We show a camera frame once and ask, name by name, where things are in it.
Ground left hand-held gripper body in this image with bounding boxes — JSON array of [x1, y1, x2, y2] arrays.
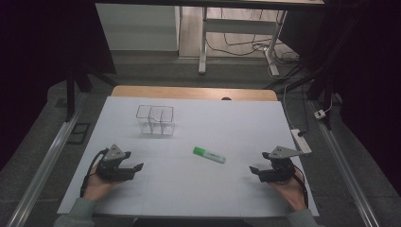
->
[[96, 144, 137, 183]]

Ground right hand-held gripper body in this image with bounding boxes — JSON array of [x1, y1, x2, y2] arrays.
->
[[257, 145, 312, 183]]

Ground clear plastic divided organizer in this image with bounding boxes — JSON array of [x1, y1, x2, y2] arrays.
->
[[135, 104, 176, 137]]

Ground green highlighter pen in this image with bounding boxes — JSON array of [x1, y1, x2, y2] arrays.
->
[[192, 146, 227, 165]]

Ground person's left hand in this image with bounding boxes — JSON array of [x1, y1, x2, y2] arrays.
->
[[82, 166, 122, 202]]

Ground person's right hand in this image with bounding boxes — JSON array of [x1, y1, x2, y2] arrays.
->
[[270, 169, 308, 212]]

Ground white power strip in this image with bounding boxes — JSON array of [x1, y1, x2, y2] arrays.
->
[[290, 128, 313, 155]]

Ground white mat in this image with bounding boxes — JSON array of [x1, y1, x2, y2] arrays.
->
[[57, 96, 320, 218]]

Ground black metal stand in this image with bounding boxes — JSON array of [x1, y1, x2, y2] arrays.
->
[[64, 62, 119, 122]]

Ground white cabinet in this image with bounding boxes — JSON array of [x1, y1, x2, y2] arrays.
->
[[95, 3, 181, 52]]

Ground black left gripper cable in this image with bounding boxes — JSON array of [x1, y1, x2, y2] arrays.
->
[[79, 148, 110, 199]]

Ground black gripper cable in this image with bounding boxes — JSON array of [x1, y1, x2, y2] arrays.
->
[[291, 164, 310, 209], [79, 148, 110, 199]]

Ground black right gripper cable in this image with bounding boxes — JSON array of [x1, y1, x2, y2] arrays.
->
[[291, 164, 310, 209]]

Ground aluminium rail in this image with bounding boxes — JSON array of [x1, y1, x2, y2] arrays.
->
[[6, 93, 91, 227], [310, 100, 381, 227]]

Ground black floor cables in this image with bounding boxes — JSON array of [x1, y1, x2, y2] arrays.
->
[[206, 9, 301, 64]]

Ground white desk frame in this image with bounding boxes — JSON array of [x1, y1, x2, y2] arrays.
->
[[198, 7, 288, 77]]

